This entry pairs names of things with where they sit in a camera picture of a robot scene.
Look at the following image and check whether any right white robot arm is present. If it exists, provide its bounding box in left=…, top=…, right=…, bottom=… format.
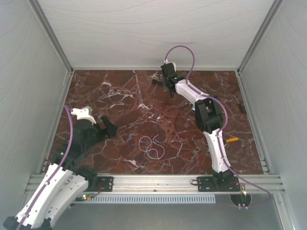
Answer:
left=161, top=61, right=240, bottom=192

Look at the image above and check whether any black mount plate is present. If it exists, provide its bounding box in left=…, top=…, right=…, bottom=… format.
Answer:
left=190, top=176, right=241, bottom=192
left=87, top=176, right=114, bottom=193

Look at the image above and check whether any left black mount plate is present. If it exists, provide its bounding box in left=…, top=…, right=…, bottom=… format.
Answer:
left=87, top=176, right=114, bottom=193

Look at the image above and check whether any small circuit board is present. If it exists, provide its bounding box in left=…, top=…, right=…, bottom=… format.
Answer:
left=81, top=193, right=96, bottom=201

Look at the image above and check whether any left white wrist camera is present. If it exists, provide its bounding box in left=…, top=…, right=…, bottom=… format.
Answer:
left=71, top=106, right=96, bottom=124

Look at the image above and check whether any blue wire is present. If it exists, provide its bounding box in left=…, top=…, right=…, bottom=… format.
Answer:
left=129, top=134, right=164, bottom=154

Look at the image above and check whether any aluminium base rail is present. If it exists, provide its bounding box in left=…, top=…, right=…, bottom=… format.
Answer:
left=26, top=174, right=286, bottom=195

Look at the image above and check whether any grey slotted cable duct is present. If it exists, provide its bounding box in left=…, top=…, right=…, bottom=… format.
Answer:
left=89, top=194, right=216, bottom=204

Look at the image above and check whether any small black screwdriver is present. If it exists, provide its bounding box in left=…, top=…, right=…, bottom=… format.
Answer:
left=234, top=96, right=247, bottom=114

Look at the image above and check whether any yellow handled tool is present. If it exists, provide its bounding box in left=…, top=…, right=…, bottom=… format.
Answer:
left=224, top=137, right=238, bottom=144

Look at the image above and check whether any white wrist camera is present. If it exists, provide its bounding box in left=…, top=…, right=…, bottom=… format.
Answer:
left=71, top=106, right=96, bottom=124
left=163, top=58, right=177, bottom=71

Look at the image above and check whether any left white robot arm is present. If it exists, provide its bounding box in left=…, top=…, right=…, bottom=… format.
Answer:
left=3, top=116, right=118, bottom=230

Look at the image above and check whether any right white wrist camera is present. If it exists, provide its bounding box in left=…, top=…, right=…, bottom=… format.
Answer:
left=163, top=58, right=177, bottom=71

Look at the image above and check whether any right black mount plate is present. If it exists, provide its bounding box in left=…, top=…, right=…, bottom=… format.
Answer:
left=190, top=176, right=241, bottom=192

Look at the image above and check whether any white wire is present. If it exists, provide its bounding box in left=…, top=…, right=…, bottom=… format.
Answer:
left=138, top=135, right=165, bottom=160

